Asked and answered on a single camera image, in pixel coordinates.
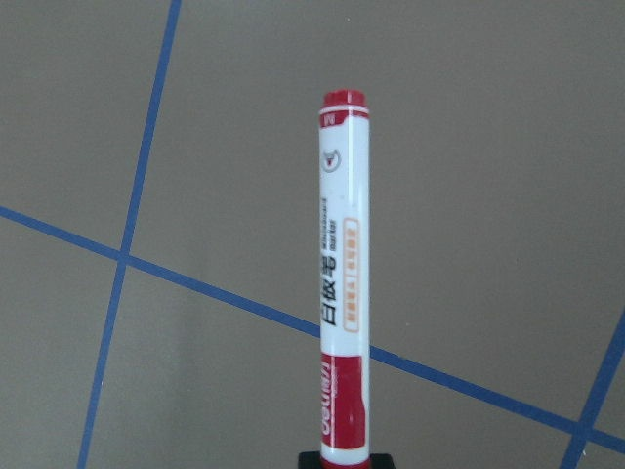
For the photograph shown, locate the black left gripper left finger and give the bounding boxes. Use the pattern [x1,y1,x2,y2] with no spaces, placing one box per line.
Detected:
[297,451,322,469]

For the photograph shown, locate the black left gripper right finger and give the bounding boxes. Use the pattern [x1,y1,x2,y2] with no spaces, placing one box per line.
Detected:
[369,453,395,469]

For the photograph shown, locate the red white whiteboard marker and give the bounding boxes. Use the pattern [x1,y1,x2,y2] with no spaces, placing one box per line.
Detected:
[318,89,372,468]

